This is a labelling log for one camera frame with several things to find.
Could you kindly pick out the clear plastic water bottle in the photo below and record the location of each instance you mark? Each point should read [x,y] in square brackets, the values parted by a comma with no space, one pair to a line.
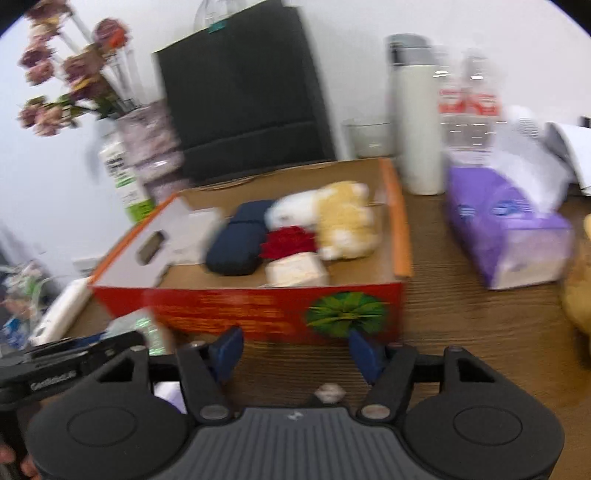
[452,106]
[485,106]

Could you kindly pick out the wooden desktop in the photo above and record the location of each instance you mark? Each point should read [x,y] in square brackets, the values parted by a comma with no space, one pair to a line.
[461,332]

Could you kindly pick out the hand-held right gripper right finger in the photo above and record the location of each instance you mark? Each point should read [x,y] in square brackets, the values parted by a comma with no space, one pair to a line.
[364,360]

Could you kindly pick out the clear plastic bag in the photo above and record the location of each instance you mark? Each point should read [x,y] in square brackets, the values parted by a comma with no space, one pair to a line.
[143,327]

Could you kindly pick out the yellow mug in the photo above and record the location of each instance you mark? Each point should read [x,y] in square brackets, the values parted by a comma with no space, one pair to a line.
[579,286]

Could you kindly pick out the blue white packet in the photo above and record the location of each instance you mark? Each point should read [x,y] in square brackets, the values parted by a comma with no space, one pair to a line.
[14,330]

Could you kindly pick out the translucent cotton swab box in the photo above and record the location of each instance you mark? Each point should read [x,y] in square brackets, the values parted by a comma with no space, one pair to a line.
[198,230]

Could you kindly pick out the beige paper napkin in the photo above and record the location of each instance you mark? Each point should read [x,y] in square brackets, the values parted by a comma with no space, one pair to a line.
[295,270]

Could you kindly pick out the white thermos bottle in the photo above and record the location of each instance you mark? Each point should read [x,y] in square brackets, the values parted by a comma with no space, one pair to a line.
[415,138]

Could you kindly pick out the red artificial rose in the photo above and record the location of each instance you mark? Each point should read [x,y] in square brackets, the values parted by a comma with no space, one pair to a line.
[288,242]

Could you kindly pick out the purple tissue pack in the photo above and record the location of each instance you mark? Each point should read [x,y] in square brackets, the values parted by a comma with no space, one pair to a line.
[498,221]

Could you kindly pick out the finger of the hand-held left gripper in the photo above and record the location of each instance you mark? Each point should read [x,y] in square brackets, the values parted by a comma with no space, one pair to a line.
[87,342]
[164,369]

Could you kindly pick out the clear glass cup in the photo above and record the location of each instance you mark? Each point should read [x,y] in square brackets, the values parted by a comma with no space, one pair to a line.
[367,138]

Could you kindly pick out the white power bank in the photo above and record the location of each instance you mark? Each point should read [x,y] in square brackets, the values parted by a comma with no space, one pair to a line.
[60,309]

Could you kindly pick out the yellow white plush toy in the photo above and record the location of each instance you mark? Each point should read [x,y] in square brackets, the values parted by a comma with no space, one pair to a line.
[341,217]

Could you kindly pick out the dried pink flowers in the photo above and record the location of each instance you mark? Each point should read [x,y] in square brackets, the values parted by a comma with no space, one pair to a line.
[78,69]

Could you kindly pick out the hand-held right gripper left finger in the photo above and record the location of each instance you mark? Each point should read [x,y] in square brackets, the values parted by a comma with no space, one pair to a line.
[228,353]

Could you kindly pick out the green white milk carton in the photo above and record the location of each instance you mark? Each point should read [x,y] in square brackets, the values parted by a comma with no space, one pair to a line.
[124,184]

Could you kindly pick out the purple stone-look vase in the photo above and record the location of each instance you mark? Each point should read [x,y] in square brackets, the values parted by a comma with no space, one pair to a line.
[152,138]

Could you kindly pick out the red cardboard box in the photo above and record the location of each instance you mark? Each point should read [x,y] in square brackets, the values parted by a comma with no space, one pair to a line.
[231,314]

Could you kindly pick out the person's left hand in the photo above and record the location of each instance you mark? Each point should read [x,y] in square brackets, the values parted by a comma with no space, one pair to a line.
[27,467]

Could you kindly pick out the black paper bag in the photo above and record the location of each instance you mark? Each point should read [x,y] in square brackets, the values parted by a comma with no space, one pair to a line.
[244,92]

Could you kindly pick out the navy zip pouch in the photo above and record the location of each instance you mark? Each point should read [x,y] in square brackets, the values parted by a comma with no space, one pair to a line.
[235,244]

